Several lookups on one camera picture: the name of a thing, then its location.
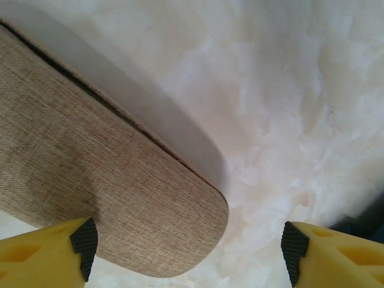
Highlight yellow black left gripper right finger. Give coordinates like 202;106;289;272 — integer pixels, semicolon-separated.
280;221;384;288

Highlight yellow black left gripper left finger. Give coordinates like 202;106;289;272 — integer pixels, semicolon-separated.
0;217;98;288

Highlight navy blue backpack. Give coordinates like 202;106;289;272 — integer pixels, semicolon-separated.
325;206;384;241

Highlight brown fabric glasses case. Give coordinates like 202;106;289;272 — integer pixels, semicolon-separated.
0;19;230;277

